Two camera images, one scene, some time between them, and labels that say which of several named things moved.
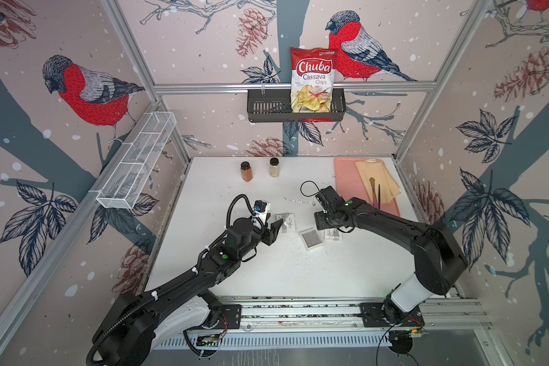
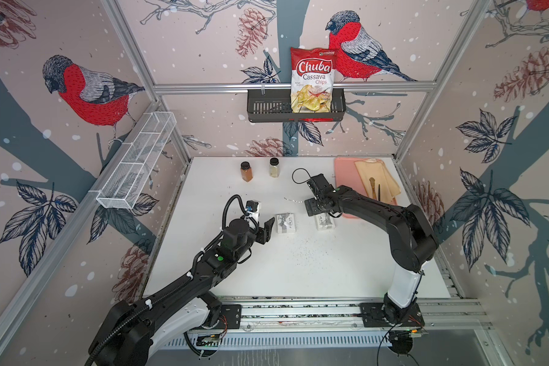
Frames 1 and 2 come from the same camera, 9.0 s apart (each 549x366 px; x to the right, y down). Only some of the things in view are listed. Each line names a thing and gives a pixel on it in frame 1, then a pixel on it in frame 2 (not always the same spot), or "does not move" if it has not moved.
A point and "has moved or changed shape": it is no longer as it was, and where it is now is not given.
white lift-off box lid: [333, 234] has moved or changed shape
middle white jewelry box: [288, 225] does not move
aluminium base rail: [440, 316] does not move
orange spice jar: [246, 171] does not move
